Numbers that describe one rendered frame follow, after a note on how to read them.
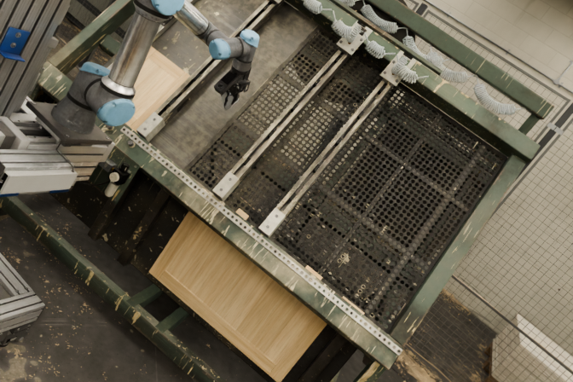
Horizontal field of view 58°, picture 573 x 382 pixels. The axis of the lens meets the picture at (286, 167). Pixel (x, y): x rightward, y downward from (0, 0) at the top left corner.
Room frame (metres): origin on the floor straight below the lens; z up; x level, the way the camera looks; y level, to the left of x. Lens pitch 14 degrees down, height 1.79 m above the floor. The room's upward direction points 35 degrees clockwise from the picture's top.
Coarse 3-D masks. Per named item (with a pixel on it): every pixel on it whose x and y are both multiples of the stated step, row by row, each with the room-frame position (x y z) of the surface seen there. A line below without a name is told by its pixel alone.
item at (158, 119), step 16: (272, 0) 2.82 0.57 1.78; (256, 16) 2.79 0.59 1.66; (240, 32) 2.73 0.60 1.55; (208, 64) 2.59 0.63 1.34; (192, 80) 2.53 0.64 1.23; (208, 80) 2.60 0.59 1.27; (176, 96) 2.46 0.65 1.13; (192, 96) 2.54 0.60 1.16; (160, 112) 2.41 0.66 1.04; (176, 112) 2.47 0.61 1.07; (144, 128) 2.34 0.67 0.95; (160, 128) 2.41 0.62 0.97
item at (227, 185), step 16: (368, 32) 2.81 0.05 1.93; (352, 48) 2.74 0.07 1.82; (336, 64) 2.72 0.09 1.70; (320, 80) 2.66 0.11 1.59; (304, 96) 2.63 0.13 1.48; (288, 112) 2.54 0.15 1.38; (272, 128) 2.46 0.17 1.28; (256, 144) 2.40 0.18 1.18; (272, 144) 2.47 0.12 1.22; (240, 160) 2.35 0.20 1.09; (256, 160) 2.38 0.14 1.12; (240, 176) 2.31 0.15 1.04; (224, 192) 2.25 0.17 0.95
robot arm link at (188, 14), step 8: (184, 8) 1.80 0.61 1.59; (192, 8) 1.84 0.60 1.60; (176, 16) 1.82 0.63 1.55; (184, 16) 1.82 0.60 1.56; (192, 16) 1.84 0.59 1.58; (200, 16) 1.89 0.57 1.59; (184, 24) 1.86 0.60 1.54; (192, 24) 1.86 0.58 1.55; (200, 24) 1.89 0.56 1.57; (208, 24) 1.93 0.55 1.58; (200, 32) 1.91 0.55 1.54; (208, 32) 1.93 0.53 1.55
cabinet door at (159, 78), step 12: (156, 60) 2.59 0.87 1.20; (168, 60) 2.61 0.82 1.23; (144, 72) 2.55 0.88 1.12; (156, 72) 2.56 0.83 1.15; (168, 72) 2.57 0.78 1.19; (180, 72) 2.58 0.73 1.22; (144, 84) 2.51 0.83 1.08; (156, 84) 2.53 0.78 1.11; (168, 84) 2.54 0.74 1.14; (180, 84) 2.55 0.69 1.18; (144, 96) 2.48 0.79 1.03; (156, 96) 2.49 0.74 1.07; (168, 96) 2.50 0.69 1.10; (144, 108) 2.45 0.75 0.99; (156, 108) 2.46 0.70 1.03; (132, 120) 2.40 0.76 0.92; (144, 120) 2.41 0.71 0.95
